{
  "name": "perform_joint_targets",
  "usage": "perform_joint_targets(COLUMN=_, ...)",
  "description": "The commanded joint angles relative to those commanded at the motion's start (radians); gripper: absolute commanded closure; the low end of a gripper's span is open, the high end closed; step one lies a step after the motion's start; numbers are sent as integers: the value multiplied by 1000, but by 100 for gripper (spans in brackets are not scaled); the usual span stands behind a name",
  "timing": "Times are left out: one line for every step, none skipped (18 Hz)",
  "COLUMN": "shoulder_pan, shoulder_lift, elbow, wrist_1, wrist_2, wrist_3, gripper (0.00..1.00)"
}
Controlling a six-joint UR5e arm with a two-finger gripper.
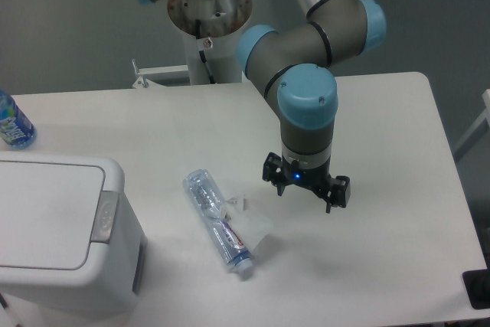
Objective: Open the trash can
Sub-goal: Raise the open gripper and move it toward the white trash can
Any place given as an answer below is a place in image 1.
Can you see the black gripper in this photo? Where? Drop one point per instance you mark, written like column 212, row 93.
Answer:
column 335, row 192

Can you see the white push-lid trash can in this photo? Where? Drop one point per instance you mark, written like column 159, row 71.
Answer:
column 69, row 236

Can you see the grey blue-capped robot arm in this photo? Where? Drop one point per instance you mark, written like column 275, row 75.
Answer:
column 291, row 70

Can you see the crushed clear plastic bottle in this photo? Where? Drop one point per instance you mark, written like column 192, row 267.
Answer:
column 208, row 202

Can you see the black clamp at table edge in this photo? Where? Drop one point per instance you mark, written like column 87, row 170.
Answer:
column 477, row 288

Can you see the blue labelled water bottle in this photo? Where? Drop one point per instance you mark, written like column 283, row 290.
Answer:
column 17, row 131

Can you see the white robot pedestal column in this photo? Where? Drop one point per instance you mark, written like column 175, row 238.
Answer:
column 210, row 31

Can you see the white bracket with bolt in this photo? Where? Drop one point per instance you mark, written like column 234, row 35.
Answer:
column 173, row 76

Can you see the white frame at right edge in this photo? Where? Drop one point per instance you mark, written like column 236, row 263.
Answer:
column 474, row 133

